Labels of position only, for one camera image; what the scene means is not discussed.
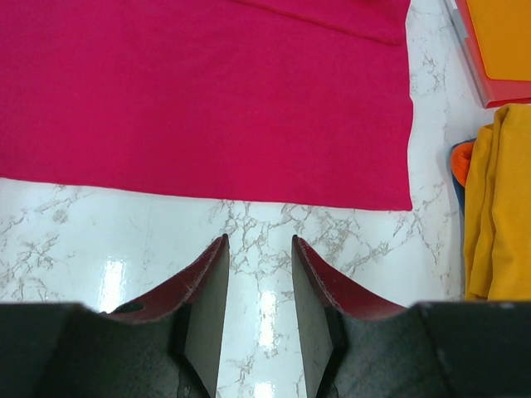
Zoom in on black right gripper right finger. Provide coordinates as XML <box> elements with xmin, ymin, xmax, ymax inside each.
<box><xmin>292</xmin><ymin>236</ymin><xmax>530</xmax><ymax>397</ymax></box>

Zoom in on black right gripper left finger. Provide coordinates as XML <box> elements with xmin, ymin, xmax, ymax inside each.
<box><xmin>1</xmin><ymin>235</ymin><xmax>229</xmax><ymax>397</ymax></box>

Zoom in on magenta pink t-shirt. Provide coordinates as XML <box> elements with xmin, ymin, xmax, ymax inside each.
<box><xmin>1</xmin><ymin>1</ymin><xmax>413</xmax><ymax>211</ymax></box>

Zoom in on blue folded t-shirt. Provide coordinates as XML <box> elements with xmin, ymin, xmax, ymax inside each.
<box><xmin>450</xmin><ymin>138</ymin><xmax>475</xmax><ymax>215</ymax></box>

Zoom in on yellow folded t-shirt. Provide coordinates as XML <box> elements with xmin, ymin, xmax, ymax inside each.
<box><xmin>463</xmin><ymin>104</ymin><xmax>530</xmax><ymax>301</ymax></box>

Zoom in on orange folded t-shirt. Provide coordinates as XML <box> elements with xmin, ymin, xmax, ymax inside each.
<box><xmin>451</xmin><ymin>141</ymin><xmax>474</xmax><ymax>188</ymax></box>

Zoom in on red plastic folder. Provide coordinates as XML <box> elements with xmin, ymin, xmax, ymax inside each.
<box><xmin>446</xmin><ymin>0</ymin><xmax>530</xmax><ymax>109</ymax></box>

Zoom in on orange plastic folder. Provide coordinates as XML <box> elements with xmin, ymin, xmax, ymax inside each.
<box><xmin>466</xmin><ymin>0</ymin><xmax>530</xmax><ymax>81</ymax></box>

